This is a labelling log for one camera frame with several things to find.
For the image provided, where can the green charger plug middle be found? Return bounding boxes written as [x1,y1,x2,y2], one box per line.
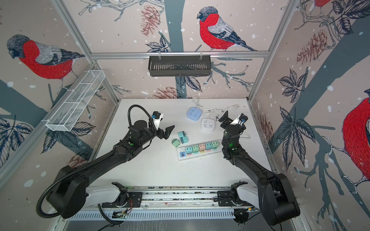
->
[172,139,181,148]

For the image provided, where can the white multicolour power strip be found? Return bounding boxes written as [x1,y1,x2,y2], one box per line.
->
[176,140,222,161]

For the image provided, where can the teal charger near blue socket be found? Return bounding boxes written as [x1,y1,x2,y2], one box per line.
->
[178,131,187,138]

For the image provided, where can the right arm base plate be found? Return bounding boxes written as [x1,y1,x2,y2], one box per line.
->
[213,181,259,208]

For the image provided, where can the white wire mesh shelf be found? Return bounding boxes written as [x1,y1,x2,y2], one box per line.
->
[46,70,106,131]

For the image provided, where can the black wire basket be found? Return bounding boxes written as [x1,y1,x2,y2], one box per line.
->
[148,55,212,77]

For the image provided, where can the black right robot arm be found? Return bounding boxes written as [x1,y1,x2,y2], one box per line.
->
[219,112,301,226]

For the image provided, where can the light green charger plug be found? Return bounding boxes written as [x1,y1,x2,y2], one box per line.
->
[211,141,219,148]

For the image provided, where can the green charger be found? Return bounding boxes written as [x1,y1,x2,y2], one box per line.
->
[192,145,199,153]

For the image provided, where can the white power strip cable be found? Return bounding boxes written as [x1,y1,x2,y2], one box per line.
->
[221,104,251,139]

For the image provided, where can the white socket knotted cable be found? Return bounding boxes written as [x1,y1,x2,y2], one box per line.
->
[201,107,225,119]

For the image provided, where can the blue square power socket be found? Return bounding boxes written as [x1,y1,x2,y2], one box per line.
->
[187,107,202,121]

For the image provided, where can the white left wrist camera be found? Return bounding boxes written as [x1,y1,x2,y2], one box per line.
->
[152,111,164,130]

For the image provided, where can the white square power socket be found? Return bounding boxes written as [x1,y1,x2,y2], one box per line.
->
[201,118,215,131]

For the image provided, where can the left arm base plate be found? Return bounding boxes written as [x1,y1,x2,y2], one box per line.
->
[102,182,143,208]

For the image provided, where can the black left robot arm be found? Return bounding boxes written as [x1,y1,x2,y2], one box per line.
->
[36,105,175,218]

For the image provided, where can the pink charger plug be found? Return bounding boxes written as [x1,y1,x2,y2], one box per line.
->
[199,143,206,151]

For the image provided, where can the aluminium mounting rail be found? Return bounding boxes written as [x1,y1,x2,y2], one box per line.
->
[71,186,262,224]

